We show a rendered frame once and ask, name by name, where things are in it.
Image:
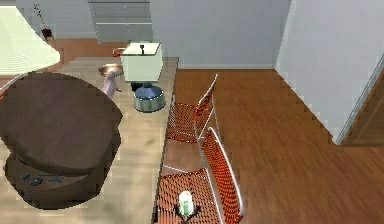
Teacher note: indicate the small dark blue object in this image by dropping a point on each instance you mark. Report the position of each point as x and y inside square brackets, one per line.
[55, 179]
[36, 181]
[24, 177]

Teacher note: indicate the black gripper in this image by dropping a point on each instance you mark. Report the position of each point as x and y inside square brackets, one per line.
[186, 218]

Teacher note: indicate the orange mesh metal chair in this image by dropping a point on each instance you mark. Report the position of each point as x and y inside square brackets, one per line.
[183, 121]
[186, 186]

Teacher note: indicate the cream lamp shade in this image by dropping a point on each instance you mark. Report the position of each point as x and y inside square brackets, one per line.
[23, 46]

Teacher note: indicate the grey chest of drawers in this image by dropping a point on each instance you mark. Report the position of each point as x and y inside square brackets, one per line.
[121, 23]

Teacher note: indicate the green aluminum soda can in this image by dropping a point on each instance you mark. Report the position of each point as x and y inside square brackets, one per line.
[185, 201]

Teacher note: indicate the pink figurine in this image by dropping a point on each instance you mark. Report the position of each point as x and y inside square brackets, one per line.
[111, 83]

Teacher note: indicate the brown wooden room door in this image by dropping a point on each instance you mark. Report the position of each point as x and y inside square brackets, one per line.
[368, 116]

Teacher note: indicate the small orange object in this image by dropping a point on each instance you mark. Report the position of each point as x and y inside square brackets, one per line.
[117, 52]

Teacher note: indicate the dark red house plant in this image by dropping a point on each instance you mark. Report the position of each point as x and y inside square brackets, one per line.
[46, 32]

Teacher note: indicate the brown round wooden stand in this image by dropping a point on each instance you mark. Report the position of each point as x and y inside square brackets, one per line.
[56, 126]

